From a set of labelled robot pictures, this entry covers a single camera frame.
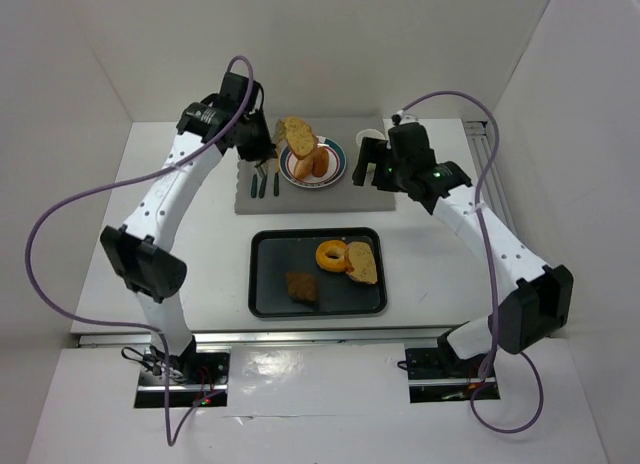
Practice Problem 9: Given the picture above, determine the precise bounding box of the bread slice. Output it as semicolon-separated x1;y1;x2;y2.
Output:
344;241;378;285
283;116;318;159

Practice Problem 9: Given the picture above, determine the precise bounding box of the orange round bun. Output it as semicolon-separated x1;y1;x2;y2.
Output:
293;156;314;181

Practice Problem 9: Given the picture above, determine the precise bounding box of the brown oblong bread roll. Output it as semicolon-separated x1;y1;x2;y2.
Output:
312;147;329;178

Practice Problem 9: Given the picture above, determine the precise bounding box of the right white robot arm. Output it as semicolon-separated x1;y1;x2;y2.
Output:
352;122;574;361

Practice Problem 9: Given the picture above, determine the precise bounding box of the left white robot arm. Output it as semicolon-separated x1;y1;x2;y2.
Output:
100;72;275;374

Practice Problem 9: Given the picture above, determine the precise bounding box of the dark brown bread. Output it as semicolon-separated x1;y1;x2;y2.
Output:
285;271;318;303

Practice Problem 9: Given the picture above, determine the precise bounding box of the pale green mug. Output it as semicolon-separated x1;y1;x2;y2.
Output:
356;129;386;146

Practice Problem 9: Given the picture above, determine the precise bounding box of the white plate green red rim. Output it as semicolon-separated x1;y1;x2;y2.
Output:
279;136;347;189

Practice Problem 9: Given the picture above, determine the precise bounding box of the grey placemat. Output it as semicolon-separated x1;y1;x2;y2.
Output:
235;114;396;215

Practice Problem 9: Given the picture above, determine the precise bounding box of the glazed donut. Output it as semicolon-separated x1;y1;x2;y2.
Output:
315;240;347;273

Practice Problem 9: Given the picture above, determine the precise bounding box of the black tray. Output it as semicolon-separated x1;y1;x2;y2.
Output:
248;227;387;319

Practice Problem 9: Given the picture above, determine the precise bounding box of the gold knife green handle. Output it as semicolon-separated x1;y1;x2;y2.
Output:
272;171;280;197

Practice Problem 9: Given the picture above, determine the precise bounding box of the gold fork green handle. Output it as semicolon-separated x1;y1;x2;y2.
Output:
258;170;268;198

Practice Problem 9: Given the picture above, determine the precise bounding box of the gold spoon green handle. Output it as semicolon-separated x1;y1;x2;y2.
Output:
250;174;259;198

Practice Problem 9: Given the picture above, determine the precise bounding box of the aluminium rail right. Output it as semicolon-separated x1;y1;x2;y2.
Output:
462;120;551;339

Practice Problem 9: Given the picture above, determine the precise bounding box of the aluminium rail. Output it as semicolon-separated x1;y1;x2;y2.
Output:
79;326;448;348
462;120;551;339

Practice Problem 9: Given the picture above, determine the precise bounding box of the aluminium rail front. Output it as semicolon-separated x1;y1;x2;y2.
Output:
79;326;448;348

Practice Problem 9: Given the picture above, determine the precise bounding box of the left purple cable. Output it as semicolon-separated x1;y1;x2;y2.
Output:
24;56;256;446

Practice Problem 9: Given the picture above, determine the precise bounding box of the purple cable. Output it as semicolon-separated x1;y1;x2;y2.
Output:
24;56;256;446
394;89;544;435

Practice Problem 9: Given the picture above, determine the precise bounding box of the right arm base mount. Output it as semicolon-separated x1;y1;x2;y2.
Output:
396;348;500;404

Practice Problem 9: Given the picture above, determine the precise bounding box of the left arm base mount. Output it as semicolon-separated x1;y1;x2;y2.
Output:
120;346;230;409

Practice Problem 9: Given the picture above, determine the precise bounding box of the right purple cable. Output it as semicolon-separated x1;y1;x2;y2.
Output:
394;89;544;435

